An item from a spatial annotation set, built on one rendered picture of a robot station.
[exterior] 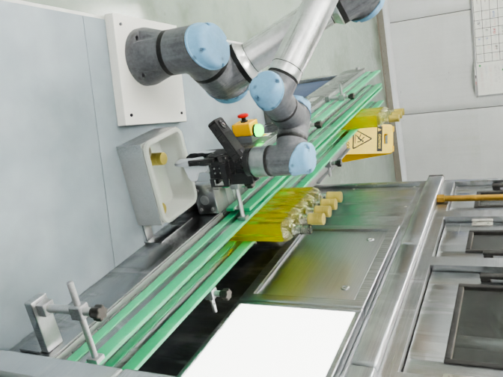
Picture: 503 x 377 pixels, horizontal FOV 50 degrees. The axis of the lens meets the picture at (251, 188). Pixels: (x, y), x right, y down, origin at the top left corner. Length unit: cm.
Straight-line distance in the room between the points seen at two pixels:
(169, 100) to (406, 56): 601
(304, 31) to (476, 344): 78
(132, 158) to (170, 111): 24
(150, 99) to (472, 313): 98
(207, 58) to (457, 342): 87
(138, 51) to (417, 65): 618
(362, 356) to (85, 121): 82
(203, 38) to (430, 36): 610
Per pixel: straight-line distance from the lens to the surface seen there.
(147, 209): 144
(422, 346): 130
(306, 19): 127
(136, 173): 142
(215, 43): 139
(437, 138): 760
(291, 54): 124
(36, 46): 129
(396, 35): 740
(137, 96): 147
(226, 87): 147
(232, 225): 152
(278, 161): 127
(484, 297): 147
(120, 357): 123
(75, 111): 134
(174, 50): 139
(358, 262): 157
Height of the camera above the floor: 169
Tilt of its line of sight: 27 degrees down
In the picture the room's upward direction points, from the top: 88 degrees clockwise
